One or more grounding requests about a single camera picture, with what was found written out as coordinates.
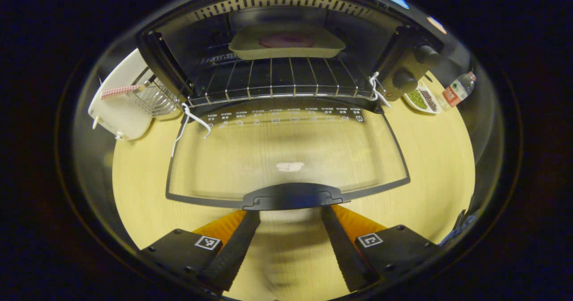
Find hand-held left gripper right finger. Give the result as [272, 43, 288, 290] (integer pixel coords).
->
[321, 205, 441, 292]

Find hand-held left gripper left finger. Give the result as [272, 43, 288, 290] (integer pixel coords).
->
[140, 209, 261, 292]

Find black electric oven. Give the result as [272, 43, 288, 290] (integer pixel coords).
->
[136, 0, 448, 211]

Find cream square plate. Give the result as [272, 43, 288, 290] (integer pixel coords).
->
[228, 23, 346, 60]

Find pink meat slice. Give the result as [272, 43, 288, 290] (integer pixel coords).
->
[260, 32, 316, 49]

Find white divided plate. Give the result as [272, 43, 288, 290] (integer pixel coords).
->
[403, 79, 442, 115]

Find pile of dark red beans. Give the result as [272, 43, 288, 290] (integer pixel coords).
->
[420, 89, 437, 112]

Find pile of green mung beans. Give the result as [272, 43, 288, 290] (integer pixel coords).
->
[406, 90, 427, 110]

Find clear water bottle red label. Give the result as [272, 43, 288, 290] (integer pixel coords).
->
[441, 71, 477, 109]

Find white toaster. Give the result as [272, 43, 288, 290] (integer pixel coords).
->
[87, 48, 155, 141]

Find red checked cloth strip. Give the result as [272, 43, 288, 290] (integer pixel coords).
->
[101, 84, 145, 100]

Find white cord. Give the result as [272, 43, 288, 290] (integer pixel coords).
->
[368, 71, 393, 109]
[171, 103, 212, 158]

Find metal wire basket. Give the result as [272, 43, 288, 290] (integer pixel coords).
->
[133, 77, 182, 118]

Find oven wire rack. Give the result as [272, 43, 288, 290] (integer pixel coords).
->
[188, 57, 381, 108]

